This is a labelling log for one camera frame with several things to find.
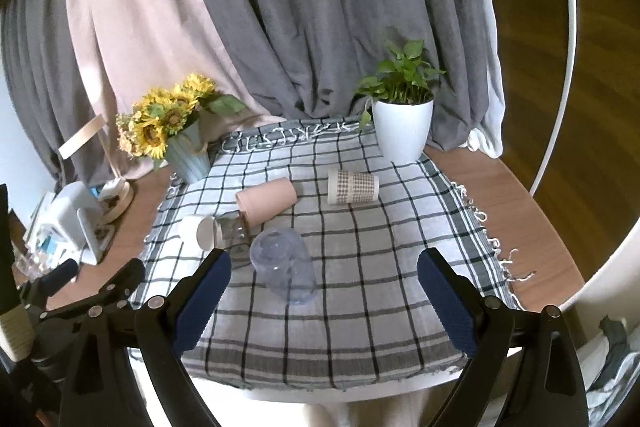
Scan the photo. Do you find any pink plastic cup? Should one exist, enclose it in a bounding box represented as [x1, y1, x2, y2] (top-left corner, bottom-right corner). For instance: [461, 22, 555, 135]
[235, 178, 298, 228]

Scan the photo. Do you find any plaid paper cup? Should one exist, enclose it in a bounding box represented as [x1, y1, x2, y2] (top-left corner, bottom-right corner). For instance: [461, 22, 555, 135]
[326, 170, 380, 205]

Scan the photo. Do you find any white desk organizer box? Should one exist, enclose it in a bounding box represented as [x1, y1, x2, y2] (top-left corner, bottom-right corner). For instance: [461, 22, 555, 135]
[24, 181, 114, 265]

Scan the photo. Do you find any wooden desk lamp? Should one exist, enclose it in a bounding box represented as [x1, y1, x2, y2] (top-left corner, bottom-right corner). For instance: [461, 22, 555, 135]
[57, 114, 136, 226]

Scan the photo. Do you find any clear glass white lid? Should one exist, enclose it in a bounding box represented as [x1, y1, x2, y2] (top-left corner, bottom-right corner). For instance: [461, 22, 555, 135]
[195, 210, 250, 256]

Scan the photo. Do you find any yellow sunflower bouquet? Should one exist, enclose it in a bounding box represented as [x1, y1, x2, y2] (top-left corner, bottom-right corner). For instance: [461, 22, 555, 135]
[115, 74, 247, 162]

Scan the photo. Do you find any light blue ribbed vase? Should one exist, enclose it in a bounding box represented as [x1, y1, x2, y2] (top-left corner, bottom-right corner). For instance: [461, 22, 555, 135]
[165, 120, 210, 184]

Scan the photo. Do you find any checked grey white tablecloth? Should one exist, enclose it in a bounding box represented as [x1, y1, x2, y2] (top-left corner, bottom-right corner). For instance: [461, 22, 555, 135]
[132, 119, 518, 390]

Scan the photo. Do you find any white plant pot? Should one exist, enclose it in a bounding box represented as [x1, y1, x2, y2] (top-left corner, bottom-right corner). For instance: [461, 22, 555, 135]
[373, 101, 434, 165]

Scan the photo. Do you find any beige pink curtain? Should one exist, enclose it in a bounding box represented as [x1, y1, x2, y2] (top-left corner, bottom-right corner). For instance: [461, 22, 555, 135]
[66, 0, 277, 179]

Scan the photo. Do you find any green potted plant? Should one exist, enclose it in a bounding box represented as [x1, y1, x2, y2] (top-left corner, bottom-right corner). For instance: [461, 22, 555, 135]
[356, 39, 445, 129]

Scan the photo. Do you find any white hoop stand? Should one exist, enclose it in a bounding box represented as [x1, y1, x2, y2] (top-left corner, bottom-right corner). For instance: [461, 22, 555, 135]
[528, 0, 580, 198]

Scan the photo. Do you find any grey curtain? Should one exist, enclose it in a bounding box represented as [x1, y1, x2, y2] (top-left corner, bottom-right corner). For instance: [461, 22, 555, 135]
[1, 0, 504, 185]

